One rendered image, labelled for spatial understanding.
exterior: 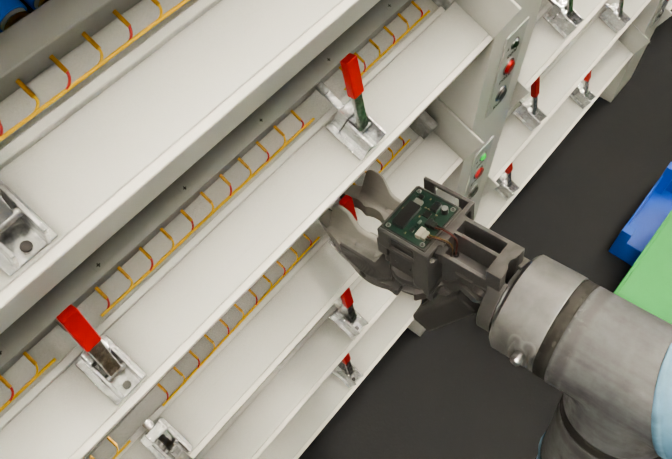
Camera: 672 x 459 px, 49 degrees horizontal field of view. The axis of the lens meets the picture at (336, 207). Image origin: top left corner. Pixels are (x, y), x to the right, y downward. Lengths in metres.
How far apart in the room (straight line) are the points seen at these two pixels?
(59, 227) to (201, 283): 0.20
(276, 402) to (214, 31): 0.59
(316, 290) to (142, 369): 0.27
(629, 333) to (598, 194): 0.98
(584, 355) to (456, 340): 0.77
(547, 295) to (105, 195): 0.36
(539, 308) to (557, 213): 0.92
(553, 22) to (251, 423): 0.63
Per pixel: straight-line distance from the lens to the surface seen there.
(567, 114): 1.46
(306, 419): 1.12
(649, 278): 1.44
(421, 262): 0.62
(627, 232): 1.44
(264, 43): 0.43
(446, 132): 0.86
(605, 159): 1.62
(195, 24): 0.42
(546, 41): 1.01
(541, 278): 0.61
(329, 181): 0.60
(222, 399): 0.73
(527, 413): 1.33
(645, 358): 0.59
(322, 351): 0.95
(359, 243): 0.70
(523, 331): 0.61
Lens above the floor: 1.24
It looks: 58 degrees down
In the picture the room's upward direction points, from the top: straight up
